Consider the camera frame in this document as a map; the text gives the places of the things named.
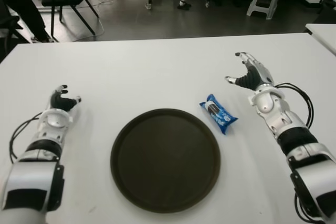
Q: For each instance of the black chair with curved armrest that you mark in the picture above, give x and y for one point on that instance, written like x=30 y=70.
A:
x=326 y=11

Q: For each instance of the person in black clothes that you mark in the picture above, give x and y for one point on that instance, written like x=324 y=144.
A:
x=26 y=1

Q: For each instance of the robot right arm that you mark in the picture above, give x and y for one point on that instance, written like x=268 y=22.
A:
x=296 y=134

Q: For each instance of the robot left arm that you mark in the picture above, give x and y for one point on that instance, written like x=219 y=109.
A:
x=31 y=179

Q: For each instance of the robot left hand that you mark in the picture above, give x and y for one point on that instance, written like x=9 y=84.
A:
x=61 y=102

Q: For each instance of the neighbouring white table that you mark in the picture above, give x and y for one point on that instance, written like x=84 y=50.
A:
x=325 y=35

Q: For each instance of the round dark brown tray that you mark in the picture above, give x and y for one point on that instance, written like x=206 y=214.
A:
x=165 y=161

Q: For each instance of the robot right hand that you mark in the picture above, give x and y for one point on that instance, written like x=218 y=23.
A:
x=253 y=78

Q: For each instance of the black swivel chair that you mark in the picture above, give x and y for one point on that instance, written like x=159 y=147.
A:
x=10 y=22

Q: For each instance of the blue Oreo cookie pack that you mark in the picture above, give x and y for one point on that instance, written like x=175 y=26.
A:
x=218 y=115

